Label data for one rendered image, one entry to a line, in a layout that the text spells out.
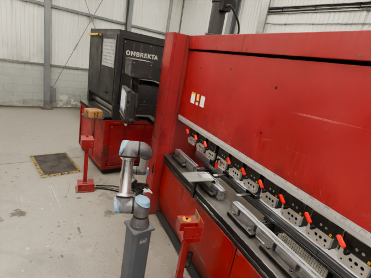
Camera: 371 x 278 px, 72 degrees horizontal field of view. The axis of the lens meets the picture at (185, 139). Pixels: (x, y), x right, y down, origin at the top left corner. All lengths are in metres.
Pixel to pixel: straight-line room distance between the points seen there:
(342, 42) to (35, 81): 8.01
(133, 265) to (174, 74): 1.97
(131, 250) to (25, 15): 7.38
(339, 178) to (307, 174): 0.19
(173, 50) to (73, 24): 6.09
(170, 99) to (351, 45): 1.98
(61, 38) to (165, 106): 6.06
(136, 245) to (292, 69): 1.64
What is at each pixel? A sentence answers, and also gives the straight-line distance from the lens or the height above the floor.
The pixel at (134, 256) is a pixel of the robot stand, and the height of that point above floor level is 0.56.
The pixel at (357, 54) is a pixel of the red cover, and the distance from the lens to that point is 1.55.
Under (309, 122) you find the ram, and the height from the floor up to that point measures 1.80.
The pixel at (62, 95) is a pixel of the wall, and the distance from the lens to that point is 8.86.
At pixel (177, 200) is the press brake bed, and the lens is 2.90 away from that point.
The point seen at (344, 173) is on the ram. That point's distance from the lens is 1.54.
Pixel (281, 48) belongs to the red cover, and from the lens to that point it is 1.87.
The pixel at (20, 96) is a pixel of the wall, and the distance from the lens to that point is 8.71.
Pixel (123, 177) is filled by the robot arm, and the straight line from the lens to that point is 1.93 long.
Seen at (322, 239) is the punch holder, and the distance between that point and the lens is 1.68.
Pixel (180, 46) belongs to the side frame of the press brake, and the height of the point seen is 2.17.
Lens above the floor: 2.02
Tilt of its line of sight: 17 degrees down
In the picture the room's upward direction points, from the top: 10 degrees clockwise
